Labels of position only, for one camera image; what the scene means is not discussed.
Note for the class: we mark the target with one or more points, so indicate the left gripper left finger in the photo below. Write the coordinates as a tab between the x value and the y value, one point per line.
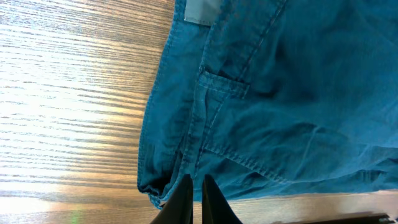
178	209

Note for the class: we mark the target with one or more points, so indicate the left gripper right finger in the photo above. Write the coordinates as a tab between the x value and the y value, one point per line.
215	208

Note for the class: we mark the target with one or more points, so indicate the navy blue shorts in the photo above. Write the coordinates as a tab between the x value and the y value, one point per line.
274	97

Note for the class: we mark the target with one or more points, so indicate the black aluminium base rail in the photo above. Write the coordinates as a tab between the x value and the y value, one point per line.
380	218

